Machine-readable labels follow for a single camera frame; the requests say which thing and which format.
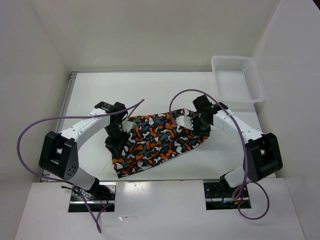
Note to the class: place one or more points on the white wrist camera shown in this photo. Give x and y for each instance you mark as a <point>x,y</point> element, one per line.
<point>127,126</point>
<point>185,122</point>

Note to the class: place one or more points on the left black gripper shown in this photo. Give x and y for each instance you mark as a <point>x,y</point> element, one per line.
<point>116,147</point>

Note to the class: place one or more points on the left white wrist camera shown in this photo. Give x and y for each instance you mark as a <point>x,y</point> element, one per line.
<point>127,126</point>

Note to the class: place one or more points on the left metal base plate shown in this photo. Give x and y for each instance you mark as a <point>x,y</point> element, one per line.
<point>103,201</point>

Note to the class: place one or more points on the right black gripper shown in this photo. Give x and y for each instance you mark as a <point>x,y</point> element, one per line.
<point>197,132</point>

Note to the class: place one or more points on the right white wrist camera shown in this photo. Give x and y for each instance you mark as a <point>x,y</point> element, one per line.
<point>185,122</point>

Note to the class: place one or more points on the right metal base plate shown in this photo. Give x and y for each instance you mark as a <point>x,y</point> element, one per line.
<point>217,199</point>

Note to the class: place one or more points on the white perforated plastic basket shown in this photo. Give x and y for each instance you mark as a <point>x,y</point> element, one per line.
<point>236,79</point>

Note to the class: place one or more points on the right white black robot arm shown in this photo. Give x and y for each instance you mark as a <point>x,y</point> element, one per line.
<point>262,151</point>

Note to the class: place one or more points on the orange camouflage shorts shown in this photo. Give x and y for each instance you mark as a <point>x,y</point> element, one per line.
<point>154,140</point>

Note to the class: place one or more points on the metal base plate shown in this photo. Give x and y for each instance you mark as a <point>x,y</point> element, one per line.
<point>217,199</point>
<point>103,201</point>

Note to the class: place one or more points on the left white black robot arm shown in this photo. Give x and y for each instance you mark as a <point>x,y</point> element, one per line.
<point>59,154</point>

